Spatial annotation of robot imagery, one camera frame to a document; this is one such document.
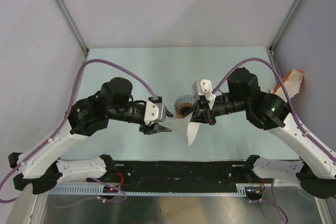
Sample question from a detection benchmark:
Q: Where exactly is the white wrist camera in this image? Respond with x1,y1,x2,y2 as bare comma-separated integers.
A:
192,79,216,104
144,97,167,125

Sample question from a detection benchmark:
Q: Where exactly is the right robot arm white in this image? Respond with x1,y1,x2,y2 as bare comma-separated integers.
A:
192,68,335,199

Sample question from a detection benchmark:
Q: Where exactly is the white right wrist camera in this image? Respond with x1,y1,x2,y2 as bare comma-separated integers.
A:
192,79,216,104

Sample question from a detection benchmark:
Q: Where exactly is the white paper coffee filter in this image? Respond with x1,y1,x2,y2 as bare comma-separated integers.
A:
163,113,200,146

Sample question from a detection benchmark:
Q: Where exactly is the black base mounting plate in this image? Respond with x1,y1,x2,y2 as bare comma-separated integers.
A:
100,161,261,192

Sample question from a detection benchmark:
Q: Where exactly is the smoked glass dripper cone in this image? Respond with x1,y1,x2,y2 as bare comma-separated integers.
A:
174,94,197,118

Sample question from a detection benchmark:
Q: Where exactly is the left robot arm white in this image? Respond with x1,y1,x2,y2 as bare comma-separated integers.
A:
8,77,173,195

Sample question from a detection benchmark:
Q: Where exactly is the grey slotted cable duct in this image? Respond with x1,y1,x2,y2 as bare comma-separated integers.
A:
49,185,247,196

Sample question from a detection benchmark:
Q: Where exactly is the wooden dripper collar ring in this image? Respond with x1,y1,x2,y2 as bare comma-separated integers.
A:
175,104,195,118

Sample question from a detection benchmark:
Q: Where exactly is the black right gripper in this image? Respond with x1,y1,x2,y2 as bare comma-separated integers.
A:
182,93,248,125

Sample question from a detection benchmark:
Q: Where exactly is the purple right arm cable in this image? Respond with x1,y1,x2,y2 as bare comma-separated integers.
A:
212,57,336,222

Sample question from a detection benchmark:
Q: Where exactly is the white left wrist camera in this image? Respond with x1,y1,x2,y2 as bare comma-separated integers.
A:
144,97,167,125

